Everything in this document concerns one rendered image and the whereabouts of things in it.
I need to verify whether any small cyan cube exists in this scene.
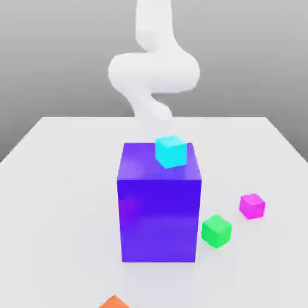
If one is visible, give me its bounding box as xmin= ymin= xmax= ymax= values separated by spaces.
xmin=155 ymin=135 xmax=188 ymax=170

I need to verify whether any small green cube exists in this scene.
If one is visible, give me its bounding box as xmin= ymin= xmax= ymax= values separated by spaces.
xmin=201 ymin=214 xmax=233 ymax=249

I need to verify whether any small magenta cube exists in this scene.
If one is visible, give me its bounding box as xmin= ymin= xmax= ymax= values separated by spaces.
xmin=238 ymin=192 xmax=266 ymax=220

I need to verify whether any small orange cube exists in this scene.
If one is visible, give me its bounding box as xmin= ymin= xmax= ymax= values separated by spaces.
xmin=97 ymin=294 xmax=131 ymax=308

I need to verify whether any large purple box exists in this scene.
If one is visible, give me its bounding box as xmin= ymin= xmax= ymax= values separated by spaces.
xmin=116 ymin=142 xmax=202 ymax=263

